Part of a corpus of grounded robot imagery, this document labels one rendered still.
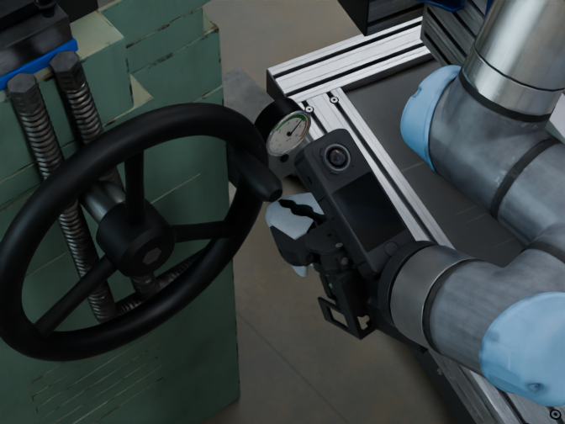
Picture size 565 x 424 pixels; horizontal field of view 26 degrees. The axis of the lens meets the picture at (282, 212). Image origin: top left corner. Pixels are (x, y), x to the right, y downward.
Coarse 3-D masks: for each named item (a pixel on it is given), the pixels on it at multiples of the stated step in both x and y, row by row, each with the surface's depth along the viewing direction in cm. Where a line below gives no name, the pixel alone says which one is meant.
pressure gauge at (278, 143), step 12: (276, 108) 134; (288, 108) 134; (300, 108) 135; (264, 120) 134; (276, 120) 133; (288, 120) 134; (300, 120) 135; (264, 132) 134; (276, 132) 134; (300, 132) 137; (276, 144) 135; (288, 144) 137
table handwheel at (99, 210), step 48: (96, 144) 96; (144, 144) 98; (240, 144) 107; (48, 192) 96; (96, 192) 110; (144, 192) 104; (240, 192) 115; (96, 240) 108; (144, 240) 105; (192, 240) 114; (240, 240) 118; (0, 288) 99; (96, 288) 108; (192, 288) 119; (0, 336) 105; (48, 336) 109; (96, 336) 114
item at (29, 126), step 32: (64, 64) 99; (32, 96) 98; (64, 96) 102; (32, 128) 101; (96, 128) 105; (64, 160) 106; (64, 224) 111; (96, 256) 117; (192, 256) 134; (160, 288) 127
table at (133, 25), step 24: (120, 0) 114; (144, 0) 116; (168, 0) 118; (192, 0) 120; (120, 24) 116; (144, 24) 118; (144, 96) 111; (120, 120) 110; (72, 144) 108; (24, 168) 106; (0, 192) 106; (24, 192) 108
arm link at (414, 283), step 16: (416, 256) 90; (432, 256) 89; (448, 256) 88; (464, 256) 89; (400, 272) 89; (416, 272) 88; (432, 272) 87; (400, 288) 89; (416, 288) 88; (400, 304) 89; (416, 304) 87; (400, 320) 89; (416, 320) 87; (416, 336) 88
